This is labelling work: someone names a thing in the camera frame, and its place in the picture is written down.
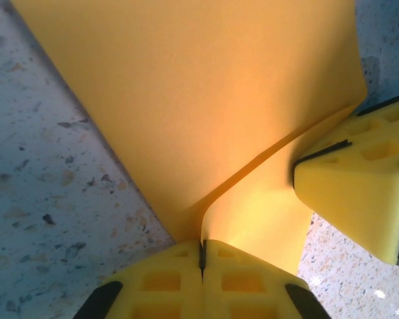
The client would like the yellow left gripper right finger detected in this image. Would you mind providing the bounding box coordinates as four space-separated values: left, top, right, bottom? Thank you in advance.
202 239 332 319

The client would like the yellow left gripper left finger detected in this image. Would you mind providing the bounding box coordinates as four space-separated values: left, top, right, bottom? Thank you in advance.
73 239 203 319

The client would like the yellow paper sheet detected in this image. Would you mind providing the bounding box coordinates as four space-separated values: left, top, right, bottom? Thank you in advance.
9 0 368 276

